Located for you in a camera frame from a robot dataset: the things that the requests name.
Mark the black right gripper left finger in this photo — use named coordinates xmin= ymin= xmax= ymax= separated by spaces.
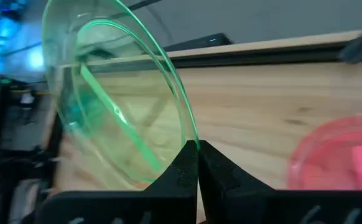
xmin=36 ymin=139 xmax=199 ymax=224

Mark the translucent green plastic plate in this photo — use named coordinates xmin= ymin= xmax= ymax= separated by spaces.
xmin=40 ymin=0 xmax=200 ymax=191

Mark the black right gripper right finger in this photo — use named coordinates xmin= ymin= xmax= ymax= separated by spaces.
xmin=198 ymin=139 xmax=362 ymax=224

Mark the translucent pink plastic plate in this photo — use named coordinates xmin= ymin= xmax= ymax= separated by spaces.
xmin=285 ymin=113 xmax=362 ymax=191

